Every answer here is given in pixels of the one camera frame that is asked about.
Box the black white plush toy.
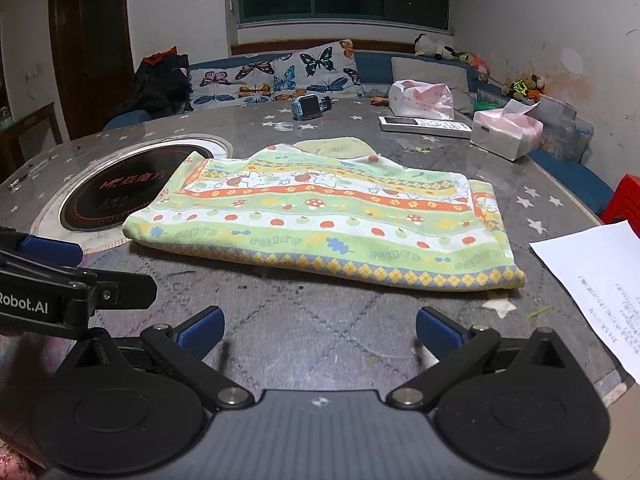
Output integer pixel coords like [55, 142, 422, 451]
[414, 33, 463, 59]

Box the pale yellow cloth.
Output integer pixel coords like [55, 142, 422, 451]
[292, 135, 378, 160]

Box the colourful plush toy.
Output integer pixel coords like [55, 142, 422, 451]
[460, 51, 491, 81]

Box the red plastic stool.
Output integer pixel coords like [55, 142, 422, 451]
[600, 174, 640, 238]

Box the white remote control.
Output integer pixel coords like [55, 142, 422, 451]
[378, 116, 473, 138]

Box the person's fuzzy clothing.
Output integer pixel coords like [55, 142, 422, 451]
[0, 332, 76, 480]

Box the white pink plastic bag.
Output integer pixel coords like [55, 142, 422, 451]
[389, 80, 456, 120]

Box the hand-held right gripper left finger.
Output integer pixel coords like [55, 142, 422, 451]
[61, 305, 256, 411]

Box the pen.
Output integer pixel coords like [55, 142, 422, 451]
[7, 157, 56, 191]

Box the butterfly print cushion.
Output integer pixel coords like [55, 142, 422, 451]
[189, 39, 365, 106]

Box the grey star table cover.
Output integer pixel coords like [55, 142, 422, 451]
[0, 97, 633, 480]

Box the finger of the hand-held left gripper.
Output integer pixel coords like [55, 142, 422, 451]
[0, 259, 157, 331]
[0, 226, 84, 267]

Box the green patterned child's shirt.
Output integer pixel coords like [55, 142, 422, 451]
[122, 144, 527, 293]

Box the brown plush bear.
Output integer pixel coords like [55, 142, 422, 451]
[501, 74, 547, 101]

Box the pink tissue pack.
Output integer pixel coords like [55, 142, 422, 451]
[470, 99, 545, 162]

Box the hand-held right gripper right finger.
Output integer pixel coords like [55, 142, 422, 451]
[386, 305, 581, 411]

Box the clear plastic box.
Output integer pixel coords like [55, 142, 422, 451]
[532, 92, 596, 163]

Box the wooden side table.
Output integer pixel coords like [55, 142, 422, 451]
[0, 101, 63, 171]

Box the built-in induction cooktop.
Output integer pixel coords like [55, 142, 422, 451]
[30, 135, 235, 255]

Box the white paper sheet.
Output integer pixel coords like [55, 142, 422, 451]
[529, 219, 640, 383]

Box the dark wooden door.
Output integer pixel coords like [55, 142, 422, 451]
[47, 0, 136, 141]

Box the grey pillow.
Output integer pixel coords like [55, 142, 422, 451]
[390, 56, 476, 116]

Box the blue smartwatch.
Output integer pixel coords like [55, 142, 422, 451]
[292, 94, 333, 122]

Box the dark jacket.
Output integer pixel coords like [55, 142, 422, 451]
[117, 46, 193, 120]

